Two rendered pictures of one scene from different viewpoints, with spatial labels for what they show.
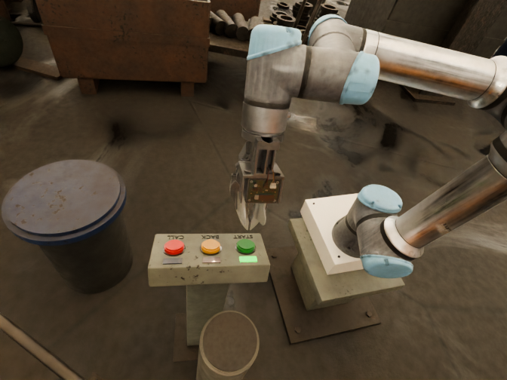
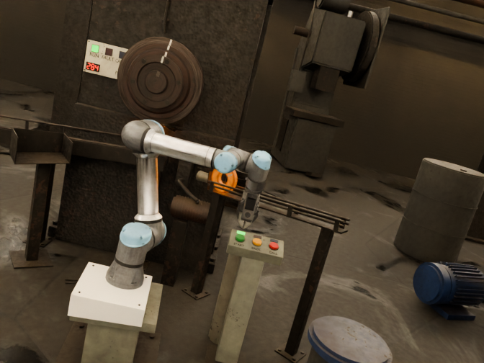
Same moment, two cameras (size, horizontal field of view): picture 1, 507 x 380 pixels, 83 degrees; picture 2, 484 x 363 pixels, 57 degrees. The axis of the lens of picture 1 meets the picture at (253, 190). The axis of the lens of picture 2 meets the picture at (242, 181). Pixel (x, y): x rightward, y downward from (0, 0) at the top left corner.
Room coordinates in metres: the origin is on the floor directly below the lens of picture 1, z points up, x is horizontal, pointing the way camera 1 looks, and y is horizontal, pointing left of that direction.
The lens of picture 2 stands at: (2.11, 0.41, 1.31)
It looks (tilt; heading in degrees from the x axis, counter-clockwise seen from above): 14 degrees down; 195
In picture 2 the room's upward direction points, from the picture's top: 14 degrees clockwise
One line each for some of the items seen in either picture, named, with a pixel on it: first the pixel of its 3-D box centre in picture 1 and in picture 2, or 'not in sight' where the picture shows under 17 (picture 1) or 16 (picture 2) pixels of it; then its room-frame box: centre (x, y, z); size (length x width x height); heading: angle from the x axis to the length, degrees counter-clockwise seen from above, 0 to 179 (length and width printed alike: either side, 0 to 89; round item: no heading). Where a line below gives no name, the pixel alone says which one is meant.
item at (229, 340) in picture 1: (219, 369); (231, 292); (0.18, -0.03, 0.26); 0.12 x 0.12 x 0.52
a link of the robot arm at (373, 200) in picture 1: (374, 209); (135, 242); (0.61, -0.36, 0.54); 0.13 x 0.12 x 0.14; 4
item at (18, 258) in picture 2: not in sight; (34, 199); (0.20, -1.21, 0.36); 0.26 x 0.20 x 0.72; 142
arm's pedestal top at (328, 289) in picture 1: (342, 252); (120, 300); (0.62, -0.37, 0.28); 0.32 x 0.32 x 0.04; 24
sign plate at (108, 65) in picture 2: not in sight; (108, 60); (-0.19, -1.16, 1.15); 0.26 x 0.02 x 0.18; 107
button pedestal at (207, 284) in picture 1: (204, 301); (240, 302); (0.32, 0.06, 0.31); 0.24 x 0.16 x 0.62; 107
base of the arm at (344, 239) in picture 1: (358, 230); (127, 269); (0.62, -0.37, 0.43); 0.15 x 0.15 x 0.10
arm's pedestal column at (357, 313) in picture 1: (327, 271); (114, 332); (0.62, -0.37, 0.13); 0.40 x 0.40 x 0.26; 24
